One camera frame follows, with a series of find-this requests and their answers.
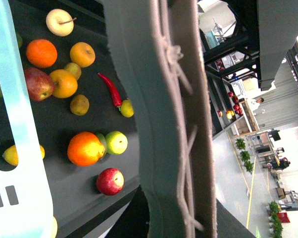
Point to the pale yellow pear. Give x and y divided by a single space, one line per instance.
60 22

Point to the left gripper grey ribbed left finger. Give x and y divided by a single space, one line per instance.
147 63

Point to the light blue basket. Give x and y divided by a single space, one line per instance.
26 209

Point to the person in white shirt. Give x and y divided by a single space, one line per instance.
254 104

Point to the red apple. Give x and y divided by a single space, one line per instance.
110 181

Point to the large orange citrus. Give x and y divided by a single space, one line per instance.
85 149

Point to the left gripper grey ribbed right finger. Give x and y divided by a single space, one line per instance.
185 33

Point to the black metal produce shelf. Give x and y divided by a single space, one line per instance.
80 210

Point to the red chili pepper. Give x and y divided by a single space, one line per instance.
116 99

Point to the green apple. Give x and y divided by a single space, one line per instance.
117 142

